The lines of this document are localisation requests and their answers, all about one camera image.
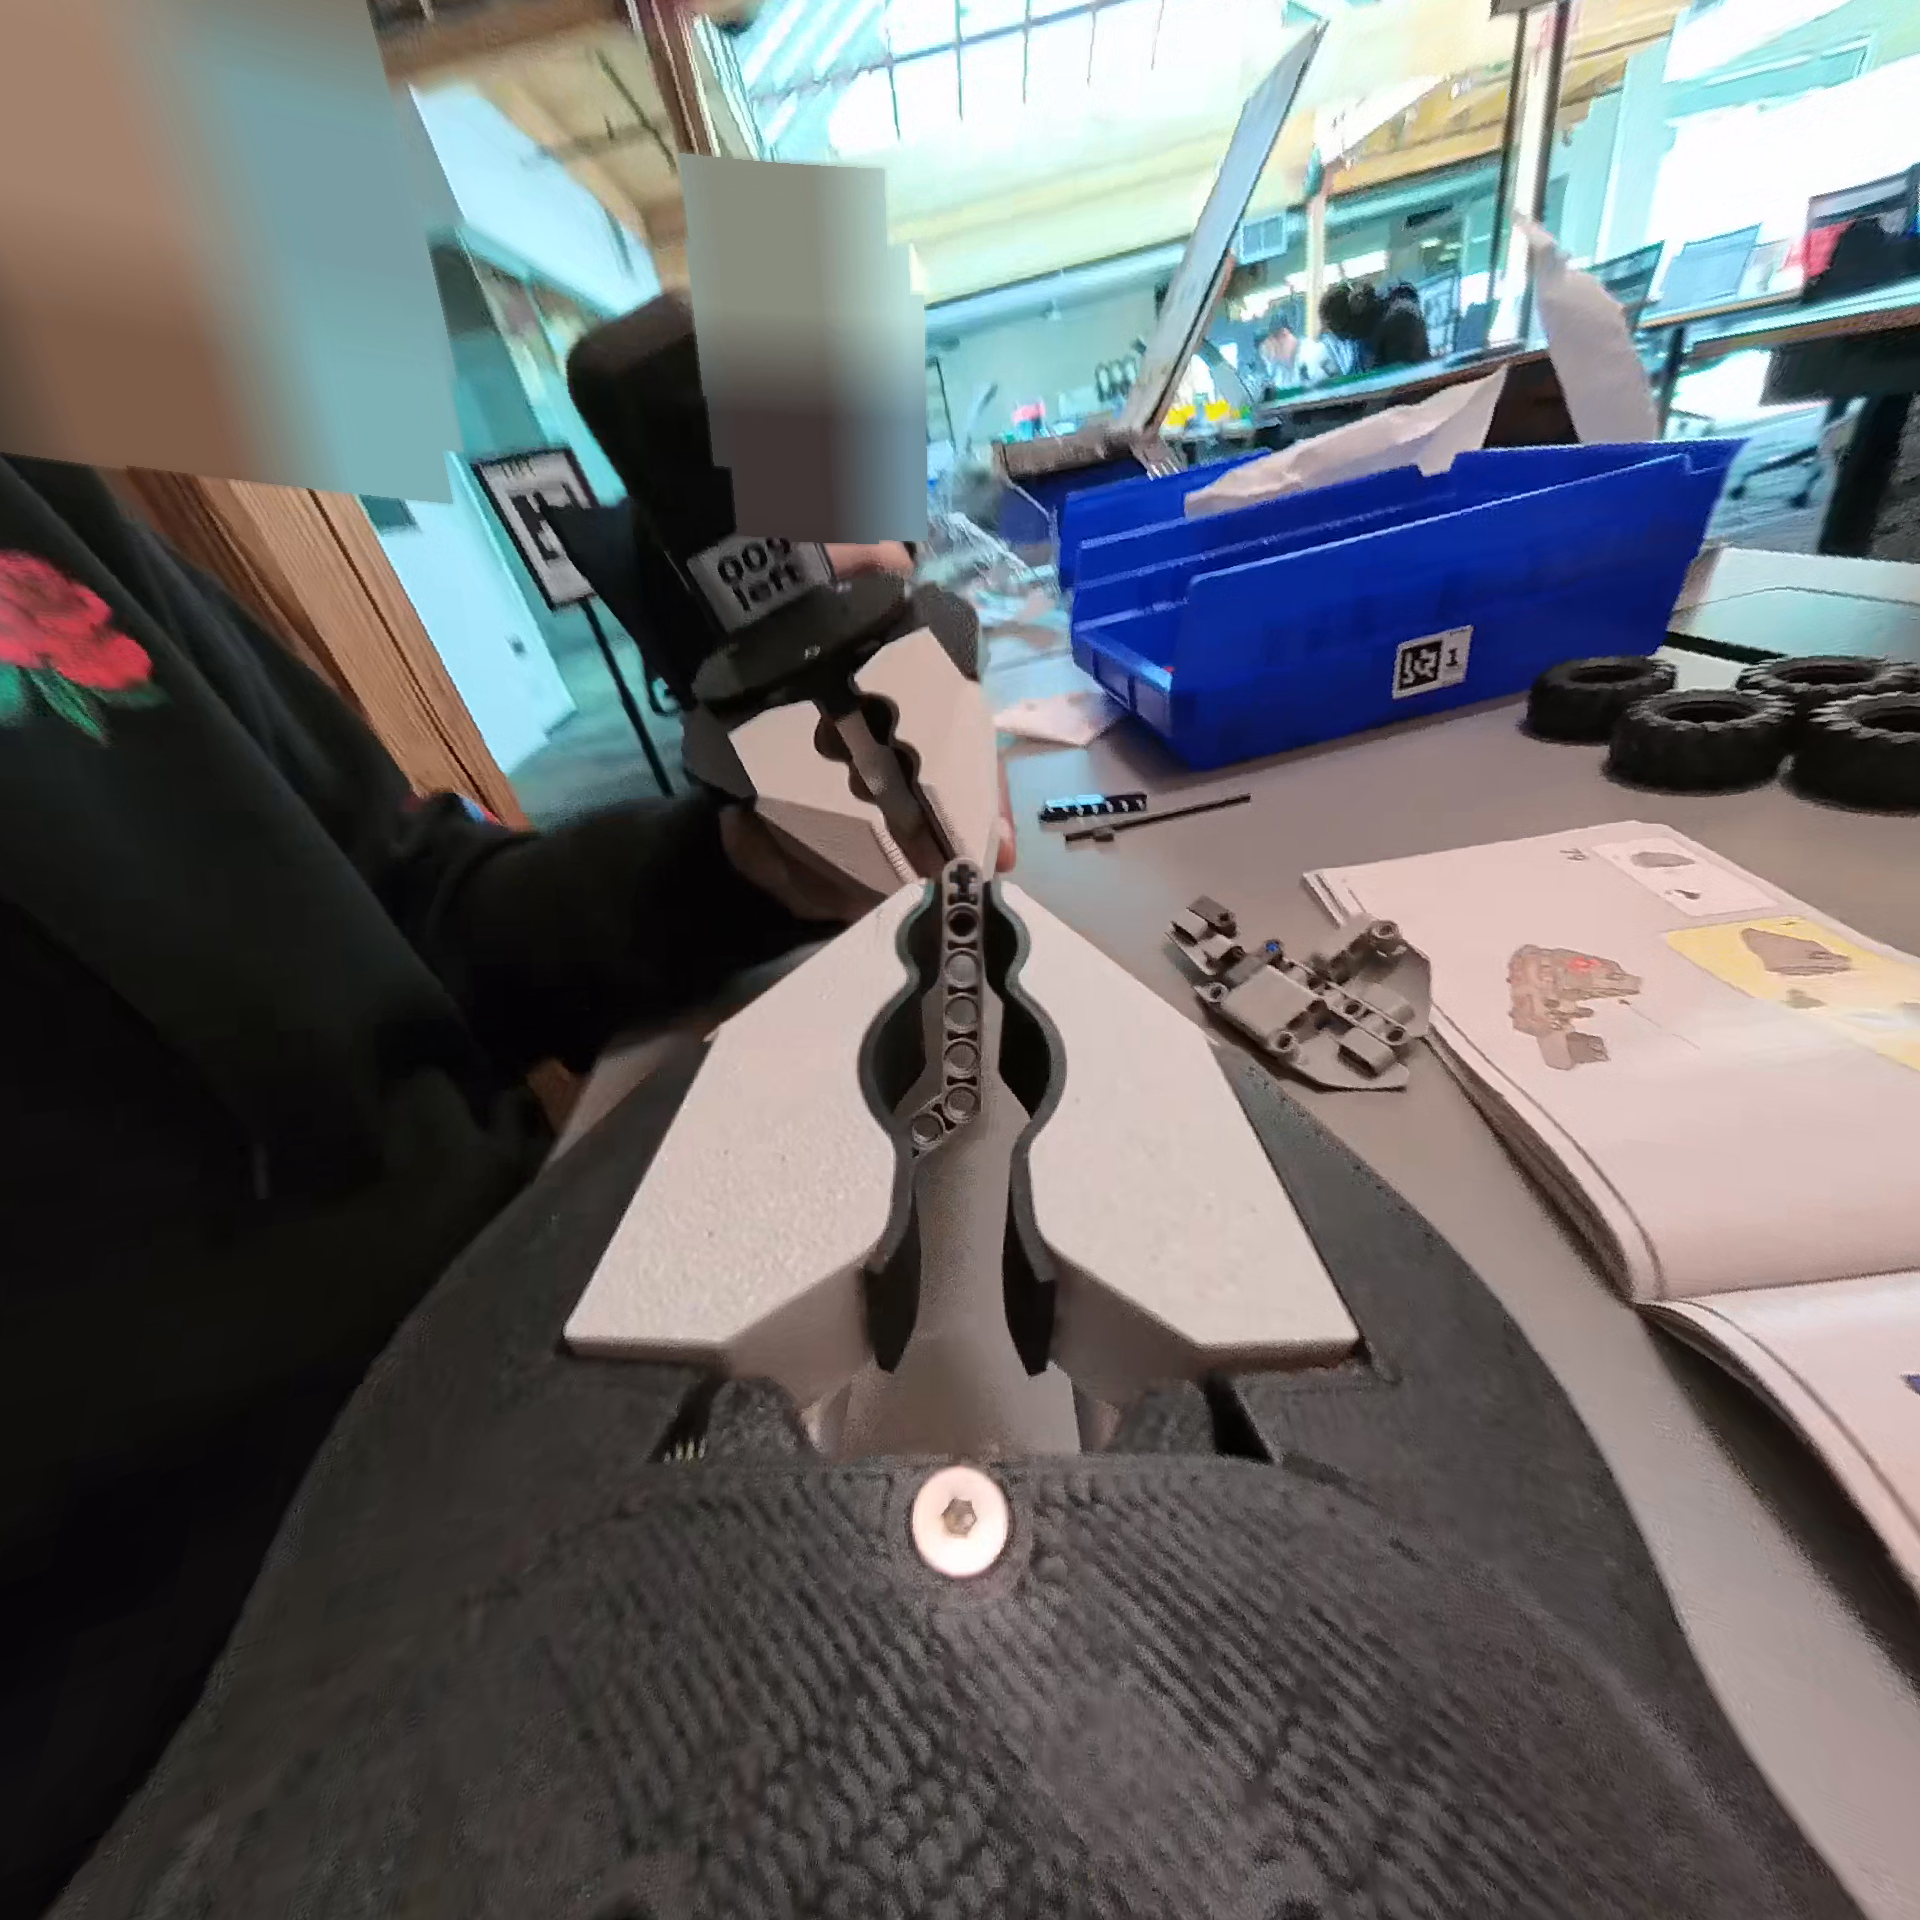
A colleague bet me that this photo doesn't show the black toy axle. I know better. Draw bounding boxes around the black toy axle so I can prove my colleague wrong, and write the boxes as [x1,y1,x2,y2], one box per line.
[1063,791,1254,845]

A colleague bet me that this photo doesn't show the dark grey toy beam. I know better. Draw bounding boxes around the dark grey toy beam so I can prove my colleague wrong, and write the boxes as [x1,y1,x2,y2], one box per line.
[900,862,1003,1157]

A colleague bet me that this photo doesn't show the person's left hand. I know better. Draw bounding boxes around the person's left hand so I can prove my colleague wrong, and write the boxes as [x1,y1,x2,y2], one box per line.
[720,803,903,927]

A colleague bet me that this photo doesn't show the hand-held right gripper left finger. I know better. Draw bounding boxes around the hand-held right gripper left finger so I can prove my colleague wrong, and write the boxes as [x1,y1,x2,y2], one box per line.
[564,879,944,1445]

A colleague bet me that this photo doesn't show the crumpled white paper bag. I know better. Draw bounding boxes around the crumpled white paper bag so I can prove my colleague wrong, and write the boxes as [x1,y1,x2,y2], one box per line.
[1184,363,1509,520]

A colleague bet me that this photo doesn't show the black white marker sign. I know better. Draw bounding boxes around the black white marker sign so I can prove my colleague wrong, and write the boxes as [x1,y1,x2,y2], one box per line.
[469,446,676,799]

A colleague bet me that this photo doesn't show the tilted laptop screen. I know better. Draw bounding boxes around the tilted laptop screen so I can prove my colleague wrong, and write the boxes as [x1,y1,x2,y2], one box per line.
[1118,17,1332,440]

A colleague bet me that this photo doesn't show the blue bin with marker tag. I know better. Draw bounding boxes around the blue bin with marker tag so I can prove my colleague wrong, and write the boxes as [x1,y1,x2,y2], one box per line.
[1055,435,1748,774]

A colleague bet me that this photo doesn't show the person's left forearm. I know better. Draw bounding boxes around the person's left forearm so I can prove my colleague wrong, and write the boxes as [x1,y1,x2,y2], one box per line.
[398,779,858,1081]

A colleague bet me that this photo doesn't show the white paper sheet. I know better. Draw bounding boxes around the white paper sheet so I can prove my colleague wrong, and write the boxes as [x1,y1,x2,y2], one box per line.
[1511,215,1661,448]

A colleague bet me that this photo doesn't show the grey desk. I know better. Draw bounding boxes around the grey desk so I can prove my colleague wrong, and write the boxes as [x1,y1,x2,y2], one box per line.
[983,545,1920,1920]

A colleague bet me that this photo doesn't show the wooden panel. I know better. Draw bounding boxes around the wooden panel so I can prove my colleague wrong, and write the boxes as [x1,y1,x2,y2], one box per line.
[112,464,530,829]

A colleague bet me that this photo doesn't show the black toy tyre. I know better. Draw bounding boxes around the black toy tyre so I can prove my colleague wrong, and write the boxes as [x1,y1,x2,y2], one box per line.
[1791,689,1920,812]
[1527,655,1679,745]
[1736,651,1920,712]
[1606,688,1795,793]

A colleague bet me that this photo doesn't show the grey toy brick assembly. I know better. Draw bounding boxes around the grey toy brick assembly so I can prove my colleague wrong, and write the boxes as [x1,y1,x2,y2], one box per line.
[1167,896,1432,1092]

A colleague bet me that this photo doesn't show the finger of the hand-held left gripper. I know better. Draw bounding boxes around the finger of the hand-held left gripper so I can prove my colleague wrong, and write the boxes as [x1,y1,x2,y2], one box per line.
[725,692,939,905]
[854,633,1010,879]

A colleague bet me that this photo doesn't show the person's black hoodie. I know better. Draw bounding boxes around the person's black hoodie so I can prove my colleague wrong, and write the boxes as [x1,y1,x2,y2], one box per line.
[0,451,723,1907]

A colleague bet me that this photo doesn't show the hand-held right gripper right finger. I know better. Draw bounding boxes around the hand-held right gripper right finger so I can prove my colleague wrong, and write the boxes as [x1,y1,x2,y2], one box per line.
[989,879,1362,1445]

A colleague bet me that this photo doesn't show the open instruction booklet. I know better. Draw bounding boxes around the open instruction booklet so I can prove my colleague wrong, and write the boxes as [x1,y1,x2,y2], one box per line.
[1303,821,1920,1595]

